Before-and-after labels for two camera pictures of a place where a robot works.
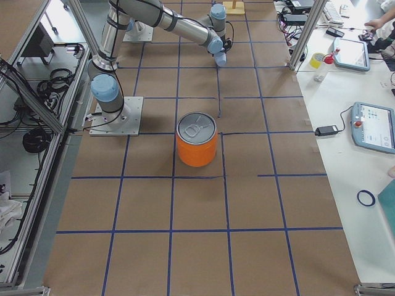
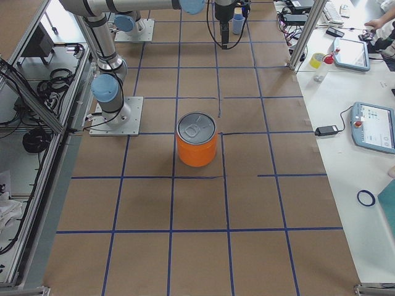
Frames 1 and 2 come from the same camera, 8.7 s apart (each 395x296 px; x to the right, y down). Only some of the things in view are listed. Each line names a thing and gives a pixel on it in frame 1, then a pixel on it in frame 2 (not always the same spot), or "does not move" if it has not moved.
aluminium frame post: [318, 7] does not move
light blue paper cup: [220, 58] -> [237, 23]
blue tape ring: [370, 194] does not move
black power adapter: [326, 130] does not move
